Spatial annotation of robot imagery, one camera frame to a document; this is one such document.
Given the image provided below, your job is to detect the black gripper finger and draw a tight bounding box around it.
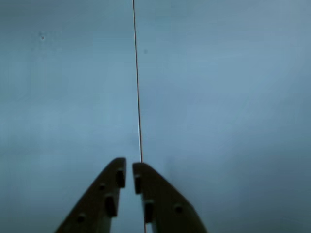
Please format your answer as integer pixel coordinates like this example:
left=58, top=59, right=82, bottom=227
left=55, top=157, right=126, bottom=233
left=132, top=162, right=209, bottom=233

